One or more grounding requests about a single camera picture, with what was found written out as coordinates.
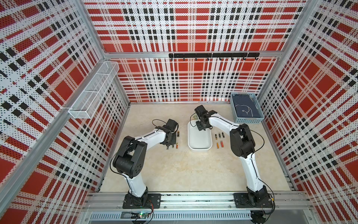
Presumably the dark blue cloth in basket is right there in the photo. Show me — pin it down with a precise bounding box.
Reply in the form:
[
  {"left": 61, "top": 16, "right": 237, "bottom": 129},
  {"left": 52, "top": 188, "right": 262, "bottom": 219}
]
[{"left": 232, "top": 94, "right": 261, "bottom": 118}]

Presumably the light blue plastic basket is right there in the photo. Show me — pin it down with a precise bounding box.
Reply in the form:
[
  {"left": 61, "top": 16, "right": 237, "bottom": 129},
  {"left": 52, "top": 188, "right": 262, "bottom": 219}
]
[{"left": 230, "top": 92, "right": 264, "bottom": 124}]

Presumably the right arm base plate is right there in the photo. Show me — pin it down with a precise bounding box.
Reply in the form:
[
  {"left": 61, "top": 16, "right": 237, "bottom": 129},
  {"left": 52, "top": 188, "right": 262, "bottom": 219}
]
[{"left": 234, "top": 193, "right": 274, "bottom": 209}]

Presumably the white plastic storage tray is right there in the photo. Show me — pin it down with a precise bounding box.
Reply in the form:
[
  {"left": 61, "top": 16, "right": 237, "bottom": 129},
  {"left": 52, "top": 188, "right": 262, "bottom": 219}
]
[{"left": 187, "top": 120, "right": 213, "bottom": 152}]

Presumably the white wire mesh shelf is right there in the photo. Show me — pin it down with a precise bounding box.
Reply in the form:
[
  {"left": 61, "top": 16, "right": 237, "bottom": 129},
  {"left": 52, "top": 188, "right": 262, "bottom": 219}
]
[{"left": 69, "top": 61, "right": 119, "bottom": 119}]

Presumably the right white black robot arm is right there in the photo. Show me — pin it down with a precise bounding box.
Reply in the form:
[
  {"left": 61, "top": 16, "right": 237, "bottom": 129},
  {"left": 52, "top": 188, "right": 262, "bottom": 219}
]
[{"left": 194, "top": 105, "right": 274, "bottom": 208}]

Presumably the green circuit board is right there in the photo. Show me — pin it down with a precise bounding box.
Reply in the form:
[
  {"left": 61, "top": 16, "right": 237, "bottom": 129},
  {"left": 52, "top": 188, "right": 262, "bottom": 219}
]
[{"left": 131, "top": 212, "right": 150, "bottom": 220}]

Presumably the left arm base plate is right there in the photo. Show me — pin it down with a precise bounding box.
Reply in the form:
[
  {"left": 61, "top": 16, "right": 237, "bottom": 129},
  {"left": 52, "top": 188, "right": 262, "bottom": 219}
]
[{"left": 122, "top": 193, "right": 162, "bottom": 209}]

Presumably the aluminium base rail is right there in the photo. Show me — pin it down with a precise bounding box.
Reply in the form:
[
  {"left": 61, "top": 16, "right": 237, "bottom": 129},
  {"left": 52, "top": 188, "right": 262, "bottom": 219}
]
[{"left": 79, "top": 191, "right": 319, "bottom": 224}]

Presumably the black hook rail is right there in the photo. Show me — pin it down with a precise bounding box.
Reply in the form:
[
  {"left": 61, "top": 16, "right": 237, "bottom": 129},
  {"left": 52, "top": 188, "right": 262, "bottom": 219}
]
[{"left": 168, "top": 52, "right": 260, "bottom": 59}]

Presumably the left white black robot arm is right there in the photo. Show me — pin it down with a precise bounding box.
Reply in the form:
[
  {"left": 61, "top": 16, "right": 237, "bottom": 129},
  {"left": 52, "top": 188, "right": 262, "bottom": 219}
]
[{"left": 110, "top": 119, "right": 179, "bottom": 209}]

